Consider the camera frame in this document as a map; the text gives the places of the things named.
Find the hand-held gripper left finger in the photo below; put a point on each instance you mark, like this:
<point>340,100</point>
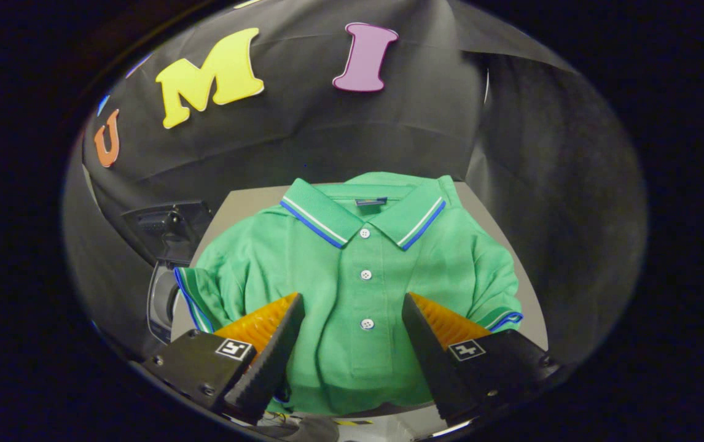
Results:
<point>269,368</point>

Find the dark washing machine lid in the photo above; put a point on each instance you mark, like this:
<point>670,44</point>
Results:
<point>168,227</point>

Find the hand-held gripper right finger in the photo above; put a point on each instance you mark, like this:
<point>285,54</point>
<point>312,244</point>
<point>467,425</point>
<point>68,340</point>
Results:
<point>435,368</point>

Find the beige cabinet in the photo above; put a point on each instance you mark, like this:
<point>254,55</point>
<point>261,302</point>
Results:
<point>241,205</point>

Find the green polo shirt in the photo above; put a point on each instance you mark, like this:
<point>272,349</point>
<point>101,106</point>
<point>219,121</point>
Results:
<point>352,294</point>

